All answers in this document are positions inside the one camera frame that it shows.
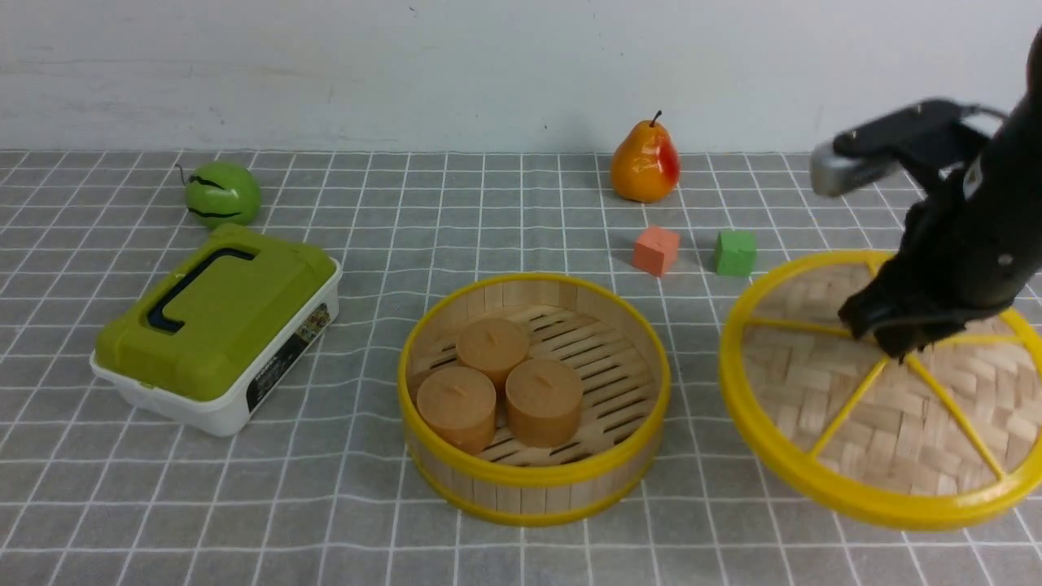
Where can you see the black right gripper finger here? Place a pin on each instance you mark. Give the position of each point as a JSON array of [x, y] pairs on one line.
[[900, 334]]

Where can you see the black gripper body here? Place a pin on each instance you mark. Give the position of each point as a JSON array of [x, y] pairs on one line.
[[968, 250]]

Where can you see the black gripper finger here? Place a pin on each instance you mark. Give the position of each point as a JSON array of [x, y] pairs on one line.
[[862, 314]]

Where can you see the yellow woven bamboo steamer lid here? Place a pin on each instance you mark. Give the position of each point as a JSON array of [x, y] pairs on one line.
[[944, 439]]

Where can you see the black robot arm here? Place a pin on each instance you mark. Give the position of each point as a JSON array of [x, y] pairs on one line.
[[1017, 143]]

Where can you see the yellow bamboo steamer basket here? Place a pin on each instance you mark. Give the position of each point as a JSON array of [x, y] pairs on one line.
[[627, 390]]

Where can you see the green foam cube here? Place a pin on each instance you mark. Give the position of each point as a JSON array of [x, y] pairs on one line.
[[735, 253]]

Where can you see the orange foam cube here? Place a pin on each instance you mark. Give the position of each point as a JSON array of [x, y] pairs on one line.
[[656, 250]]

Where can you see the orange red toy pear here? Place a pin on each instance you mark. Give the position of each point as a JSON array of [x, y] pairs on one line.
[[646, 167]]

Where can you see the brown steamed bun right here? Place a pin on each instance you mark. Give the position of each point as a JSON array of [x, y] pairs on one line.
[[544, 399]]

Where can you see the brown steamed bun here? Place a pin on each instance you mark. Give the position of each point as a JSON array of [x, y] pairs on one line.
[[544, 399], [493, 346], [460, 405]]

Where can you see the brown steamed bun back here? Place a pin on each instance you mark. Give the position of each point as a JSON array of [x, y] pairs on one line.
[[493, 346]]

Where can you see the brown steamed bun left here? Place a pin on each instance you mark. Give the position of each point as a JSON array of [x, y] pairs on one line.
[[460, 405]]

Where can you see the grey checkered tablecloth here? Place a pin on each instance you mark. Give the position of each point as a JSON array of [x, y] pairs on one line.
[[317, 490]]

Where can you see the green toy melon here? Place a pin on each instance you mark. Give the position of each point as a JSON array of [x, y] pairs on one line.
[[219, 192]]

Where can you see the green lidded white storage box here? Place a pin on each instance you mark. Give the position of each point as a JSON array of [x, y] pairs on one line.
[[207, 344]]

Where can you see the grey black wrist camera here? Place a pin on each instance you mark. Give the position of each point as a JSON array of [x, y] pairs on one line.
[[928, 140]]

